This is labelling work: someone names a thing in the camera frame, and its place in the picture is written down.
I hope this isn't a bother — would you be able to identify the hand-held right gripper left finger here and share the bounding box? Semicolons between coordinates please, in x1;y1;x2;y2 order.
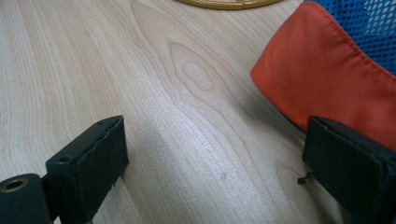
45;115;130;224

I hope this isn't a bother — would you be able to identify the orange fabric pouch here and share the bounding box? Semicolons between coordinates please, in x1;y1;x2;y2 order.
250;1;396;150

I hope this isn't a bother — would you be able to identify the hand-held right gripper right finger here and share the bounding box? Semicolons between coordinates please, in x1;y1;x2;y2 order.
297;115;396;224

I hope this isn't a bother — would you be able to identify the yellow round rim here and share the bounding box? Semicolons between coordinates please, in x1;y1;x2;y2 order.
176;0;283;10

